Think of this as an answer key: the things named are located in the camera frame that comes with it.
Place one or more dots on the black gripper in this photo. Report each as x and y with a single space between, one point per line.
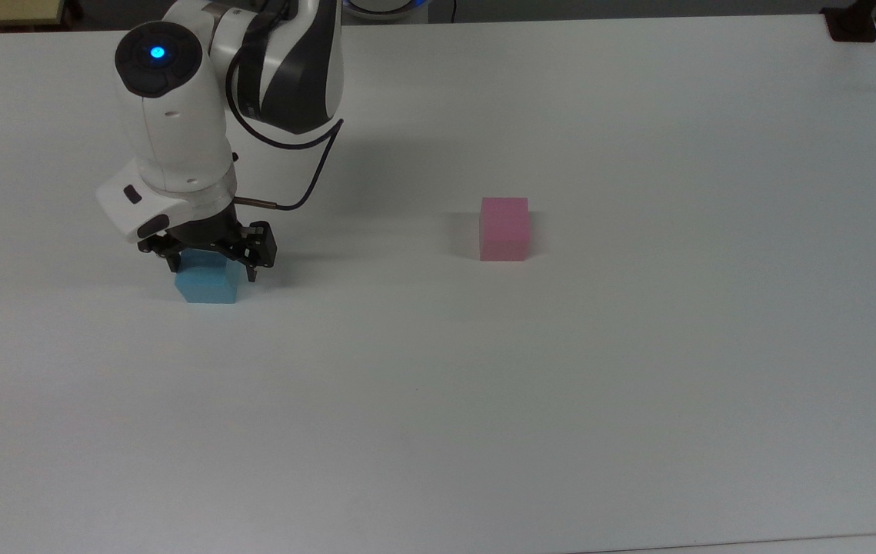
211 231

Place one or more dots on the blue foam cube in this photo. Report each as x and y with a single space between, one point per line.
211 285

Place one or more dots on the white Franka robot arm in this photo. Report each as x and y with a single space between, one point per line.
176 131

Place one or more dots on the pink foam cube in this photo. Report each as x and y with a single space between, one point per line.
504 229

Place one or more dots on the yellow wooden board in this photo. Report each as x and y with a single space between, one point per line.
3 11

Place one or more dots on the dark brown stand base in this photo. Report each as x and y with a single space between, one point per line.
853 21

